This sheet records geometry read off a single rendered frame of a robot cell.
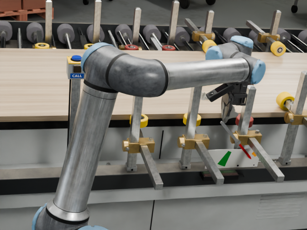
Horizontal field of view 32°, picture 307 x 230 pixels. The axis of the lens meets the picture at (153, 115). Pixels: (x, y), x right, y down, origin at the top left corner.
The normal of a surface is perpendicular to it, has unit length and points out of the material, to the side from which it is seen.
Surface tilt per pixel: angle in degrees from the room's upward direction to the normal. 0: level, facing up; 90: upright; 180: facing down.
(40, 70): 0
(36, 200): 90
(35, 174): 0
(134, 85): 96
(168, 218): 90
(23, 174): 0
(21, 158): 90
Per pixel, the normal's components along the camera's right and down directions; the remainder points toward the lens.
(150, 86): 0.27, 0.48
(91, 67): -0.68, 0.03
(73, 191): 0.03, 0.31
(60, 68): 0.11, -0.88
